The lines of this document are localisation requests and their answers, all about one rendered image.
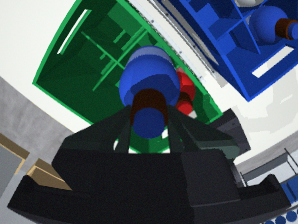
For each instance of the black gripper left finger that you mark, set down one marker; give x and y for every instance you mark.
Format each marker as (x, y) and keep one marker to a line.
(102, 135)

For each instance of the green plastic crate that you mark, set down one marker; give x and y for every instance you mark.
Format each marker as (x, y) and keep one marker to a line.
(73, 78)

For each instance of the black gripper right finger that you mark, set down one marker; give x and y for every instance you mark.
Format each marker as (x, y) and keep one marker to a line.
(198, 136)

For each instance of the white bottle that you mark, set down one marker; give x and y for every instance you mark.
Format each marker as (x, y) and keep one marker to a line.
(247, 3)

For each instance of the blue crate with dividers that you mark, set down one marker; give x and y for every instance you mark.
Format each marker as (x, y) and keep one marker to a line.
(219, 17)

